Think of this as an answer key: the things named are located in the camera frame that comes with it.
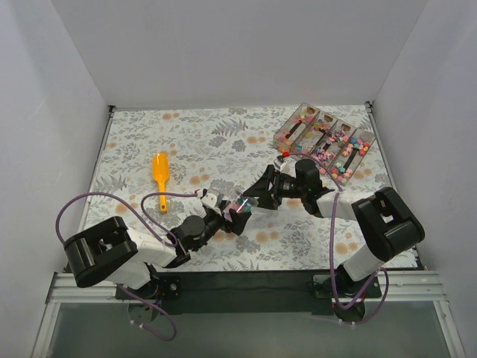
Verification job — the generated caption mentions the clear plastic jar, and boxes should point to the clear plastic jar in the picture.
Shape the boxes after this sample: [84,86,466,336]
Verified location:
[224,190,258,221]

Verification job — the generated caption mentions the clear compartment candy box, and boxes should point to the clear compartment candy box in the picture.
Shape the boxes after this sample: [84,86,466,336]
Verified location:
[273,102,376,185]

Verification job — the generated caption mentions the yellow plastic scoop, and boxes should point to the yellow plastic scoop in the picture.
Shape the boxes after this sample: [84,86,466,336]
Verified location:
[152,152,170,192]

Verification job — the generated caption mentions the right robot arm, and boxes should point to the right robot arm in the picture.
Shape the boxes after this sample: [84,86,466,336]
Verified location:
[244,159,425,297]

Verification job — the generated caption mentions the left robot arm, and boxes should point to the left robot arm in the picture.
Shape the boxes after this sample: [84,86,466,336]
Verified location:
[63,203,252,298]

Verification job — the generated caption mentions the floral patterned table mat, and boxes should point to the floral patterned table mat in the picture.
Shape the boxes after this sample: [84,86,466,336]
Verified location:
[72,104,418,272]

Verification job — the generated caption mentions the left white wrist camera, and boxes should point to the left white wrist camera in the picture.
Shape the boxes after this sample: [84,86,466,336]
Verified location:
[197,189,224,213]

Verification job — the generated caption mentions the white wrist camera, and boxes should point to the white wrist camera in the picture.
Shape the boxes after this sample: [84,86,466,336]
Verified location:
[197,189,224,213]
[274,151,290,172]

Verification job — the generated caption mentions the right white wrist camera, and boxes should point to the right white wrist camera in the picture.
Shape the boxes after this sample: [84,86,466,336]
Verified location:
[274,151,290,172]

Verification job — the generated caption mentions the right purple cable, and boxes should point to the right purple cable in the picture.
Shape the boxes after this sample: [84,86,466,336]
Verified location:
[282,151,391,326]

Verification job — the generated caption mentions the purple cable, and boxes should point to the purple cable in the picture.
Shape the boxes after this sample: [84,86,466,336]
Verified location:
[54,192,204,341]
[282,151,391,326]

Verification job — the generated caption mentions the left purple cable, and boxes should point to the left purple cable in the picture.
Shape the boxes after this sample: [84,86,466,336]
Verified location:
[54,192,204,341]

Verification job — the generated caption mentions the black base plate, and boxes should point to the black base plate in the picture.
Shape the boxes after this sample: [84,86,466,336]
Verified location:
[115,270,383,316]

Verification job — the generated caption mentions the aluminium frame rail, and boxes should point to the aluminium frame rail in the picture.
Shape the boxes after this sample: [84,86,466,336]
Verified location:
[33,271,466,357]

